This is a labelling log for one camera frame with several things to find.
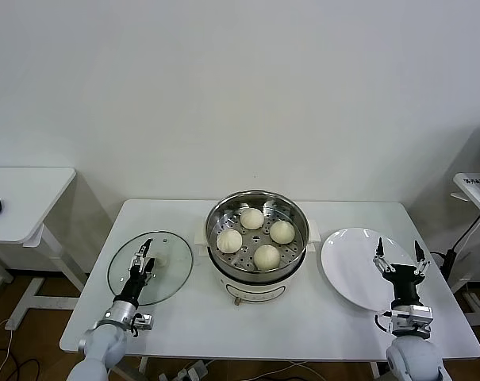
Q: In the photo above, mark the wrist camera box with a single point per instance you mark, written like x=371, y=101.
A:
x=144, y=320
x=412, y=317

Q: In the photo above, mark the white side table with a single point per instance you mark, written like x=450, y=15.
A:
x=21, y=198

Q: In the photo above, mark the white electric cooker base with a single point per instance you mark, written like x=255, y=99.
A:
x=255, y=287

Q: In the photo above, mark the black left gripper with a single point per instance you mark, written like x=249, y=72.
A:
x=132, y=287

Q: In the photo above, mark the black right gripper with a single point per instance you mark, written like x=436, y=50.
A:
x=404, y=282

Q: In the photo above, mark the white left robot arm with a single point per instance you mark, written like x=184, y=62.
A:
x=104, y=345

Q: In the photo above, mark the round glass lid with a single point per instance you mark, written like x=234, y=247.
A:
x=176, y=274

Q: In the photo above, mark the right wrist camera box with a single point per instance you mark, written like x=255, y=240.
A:
x=412, y=317

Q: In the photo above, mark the stainless steel steamer basket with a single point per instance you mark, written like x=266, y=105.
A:
x=223, y=214

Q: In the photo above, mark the white steamed baozi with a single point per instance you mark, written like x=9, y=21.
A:
x=282, y=231
x=229, y=241
x=251, y=218
x=267, y=256

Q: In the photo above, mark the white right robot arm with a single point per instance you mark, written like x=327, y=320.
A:
x=414, y=357

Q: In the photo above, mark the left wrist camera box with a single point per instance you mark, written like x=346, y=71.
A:
x=144, y=320

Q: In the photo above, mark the white round plate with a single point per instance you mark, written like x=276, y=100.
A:
x=350, y=270

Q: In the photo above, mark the white desk with label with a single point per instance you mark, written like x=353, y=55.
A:
x=467, y=190

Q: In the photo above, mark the clear plastic cover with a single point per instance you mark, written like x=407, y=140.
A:
x=475, y=254

